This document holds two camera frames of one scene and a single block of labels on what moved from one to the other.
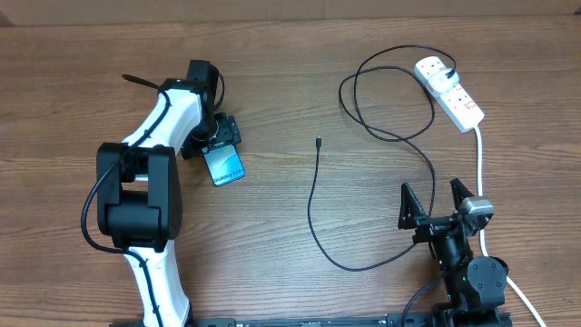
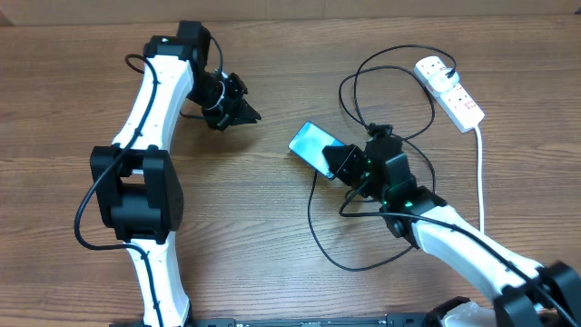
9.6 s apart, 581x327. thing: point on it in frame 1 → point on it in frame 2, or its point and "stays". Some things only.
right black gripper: (411, 217) → (341, 170)
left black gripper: (227, 133) → (237, 105)
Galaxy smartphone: (223, 163) → (309, 143)
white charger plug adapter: (440, 83) stays
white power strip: (459, 107) stays
